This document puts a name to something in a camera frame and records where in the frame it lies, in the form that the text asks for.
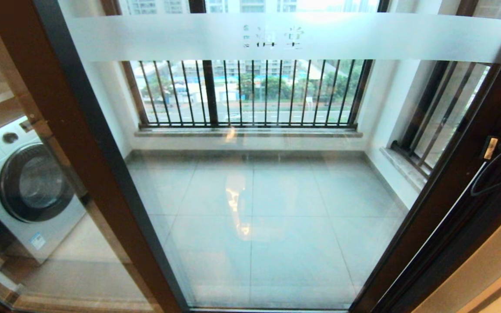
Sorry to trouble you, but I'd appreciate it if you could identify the sliding glass door brown frame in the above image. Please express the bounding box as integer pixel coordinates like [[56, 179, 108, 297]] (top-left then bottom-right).
[[0, 0, 501, 313]]

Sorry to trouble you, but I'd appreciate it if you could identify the black window guard railing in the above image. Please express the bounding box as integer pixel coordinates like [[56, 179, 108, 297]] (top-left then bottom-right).
[[391, 61, 492, 178], [122, 60, 373, 131]]

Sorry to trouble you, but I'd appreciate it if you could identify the grey stone window sill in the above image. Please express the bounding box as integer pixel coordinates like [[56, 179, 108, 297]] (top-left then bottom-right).
[[379, 147, 429, 193], [135, 129, 363, 140]]

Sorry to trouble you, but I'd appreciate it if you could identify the dark brown door jamb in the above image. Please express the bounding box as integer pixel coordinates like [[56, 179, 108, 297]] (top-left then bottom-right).
[[379, 96, 501, 313]]

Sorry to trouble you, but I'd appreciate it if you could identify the white front-load washing machine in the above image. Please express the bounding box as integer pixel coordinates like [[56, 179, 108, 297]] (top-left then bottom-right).
[[0, 116, 87, 264]]

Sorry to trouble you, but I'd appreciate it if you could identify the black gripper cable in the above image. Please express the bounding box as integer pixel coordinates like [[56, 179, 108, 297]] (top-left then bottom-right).
[[470, 111, 501, 197]]

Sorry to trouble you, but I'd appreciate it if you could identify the dark window frame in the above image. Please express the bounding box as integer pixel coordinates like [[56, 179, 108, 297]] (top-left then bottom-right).
[[398, 0, 501, 150], [100, 0, 390, 131]]

